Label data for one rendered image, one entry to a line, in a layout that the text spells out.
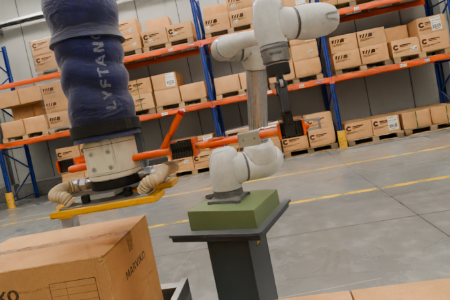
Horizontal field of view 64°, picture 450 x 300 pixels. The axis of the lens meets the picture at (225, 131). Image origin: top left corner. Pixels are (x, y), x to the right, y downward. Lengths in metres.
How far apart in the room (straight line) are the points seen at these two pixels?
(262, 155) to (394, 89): 8.47
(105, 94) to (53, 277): 0.57
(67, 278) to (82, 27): 0.75
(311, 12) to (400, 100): 9.06
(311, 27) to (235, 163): 0.87
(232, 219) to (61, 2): 1.12
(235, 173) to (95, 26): 0.99
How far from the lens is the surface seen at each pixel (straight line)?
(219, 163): 1.80
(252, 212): 1.66
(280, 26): 1.14
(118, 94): 1.20
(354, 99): 9.85
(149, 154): 1.19
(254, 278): 1.89
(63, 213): 1.22
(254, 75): 1.73
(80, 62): 1.20
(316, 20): 1.20
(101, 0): 1.24
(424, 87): 10.42
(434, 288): 1.55
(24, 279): 1.32
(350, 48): 8.59
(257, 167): 1.85
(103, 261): 1.18
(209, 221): 1.78
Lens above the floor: 1.29
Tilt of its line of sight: 3 degrees down
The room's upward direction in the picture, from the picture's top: 11 degrees counter-clockwise
